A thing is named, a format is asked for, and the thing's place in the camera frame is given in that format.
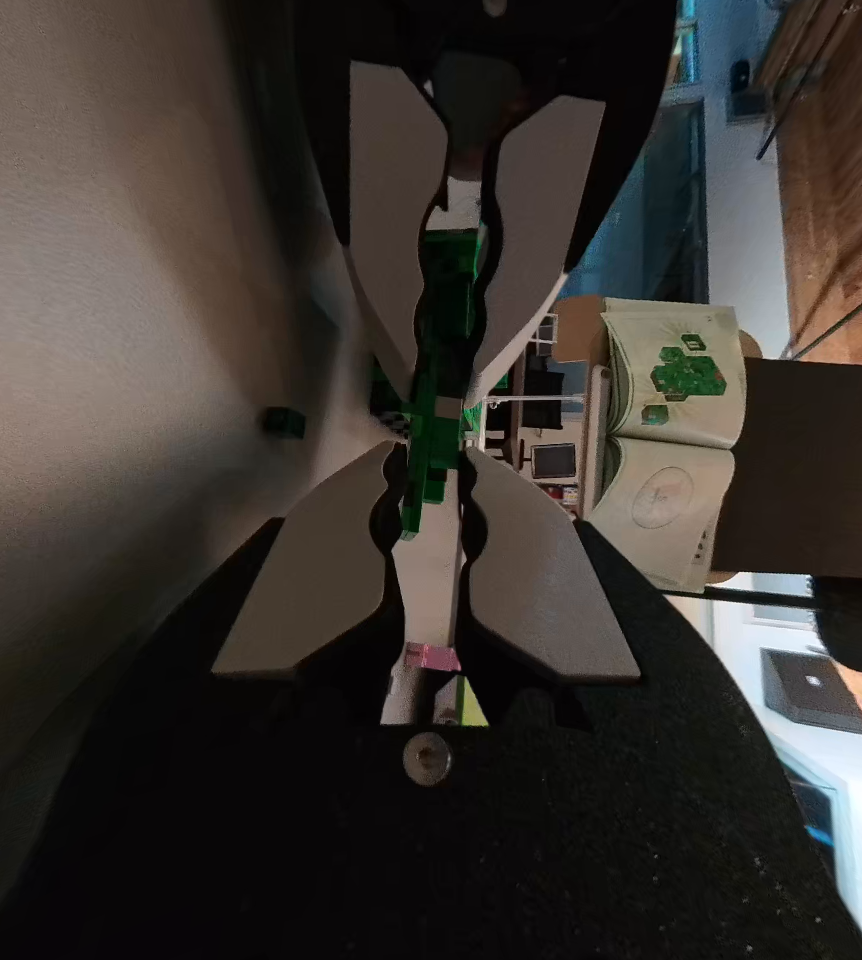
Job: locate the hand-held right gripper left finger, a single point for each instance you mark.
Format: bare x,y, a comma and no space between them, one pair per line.
311,592

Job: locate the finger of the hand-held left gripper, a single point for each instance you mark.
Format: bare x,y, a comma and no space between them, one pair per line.
543,195
393,187

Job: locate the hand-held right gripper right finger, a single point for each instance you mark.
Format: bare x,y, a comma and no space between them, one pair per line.
543,592

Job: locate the dark green lego brick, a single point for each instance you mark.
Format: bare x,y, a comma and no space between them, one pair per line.
284,422

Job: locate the green lego panel assembly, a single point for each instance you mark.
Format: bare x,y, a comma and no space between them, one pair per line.
438,442

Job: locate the pink lego piece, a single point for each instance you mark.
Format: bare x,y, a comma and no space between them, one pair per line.
431,658

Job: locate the paned window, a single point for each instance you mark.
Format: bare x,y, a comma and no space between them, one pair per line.
671,195

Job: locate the small grey monitor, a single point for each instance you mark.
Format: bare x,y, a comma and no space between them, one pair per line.
554,461

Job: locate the open instruction booklet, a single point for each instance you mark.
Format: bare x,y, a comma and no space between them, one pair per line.
671,480

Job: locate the black square box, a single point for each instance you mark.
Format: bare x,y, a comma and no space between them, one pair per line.
813,694

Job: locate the dark monitor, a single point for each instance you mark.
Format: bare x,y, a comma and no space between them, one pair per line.
813,465

